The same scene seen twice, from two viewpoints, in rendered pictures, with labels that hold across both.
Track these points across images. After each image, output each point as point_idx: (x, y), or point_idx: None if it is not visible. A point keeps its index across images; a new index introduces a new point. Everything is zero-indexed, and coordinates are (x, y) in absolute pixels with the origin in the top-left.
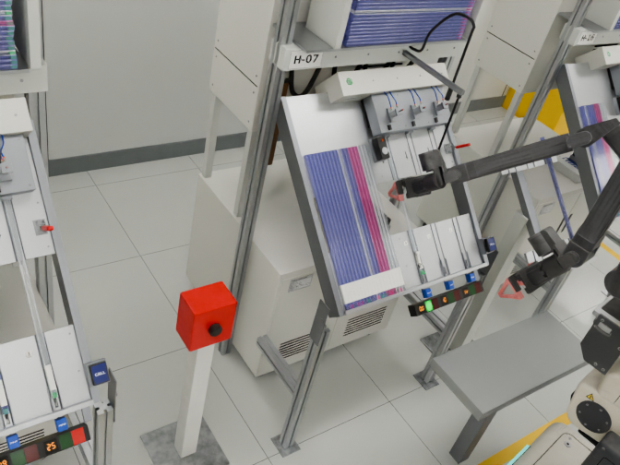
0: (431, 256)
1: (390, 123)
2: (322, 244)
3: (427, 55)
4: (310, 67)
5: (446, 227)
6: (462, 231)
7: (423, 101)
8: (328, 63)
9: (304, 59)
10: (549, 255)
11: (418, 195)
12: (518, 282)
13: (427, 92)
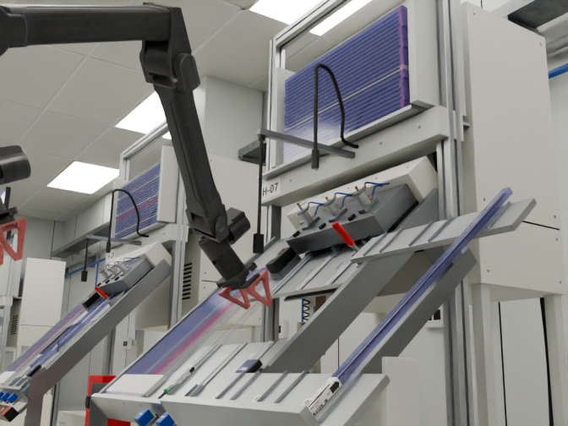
0: (199, 379)
1: (303, 231)
2: (159, 339)
3: (384, 150)
4: (274, 197)
5: (251, 351)
6: (261, 360)
7: (360, 204)
8: (286, 188)
9: (269, 189)
10: (259, 391)
11: (224, 281)
12: (17, 257)
13: (377, 194)
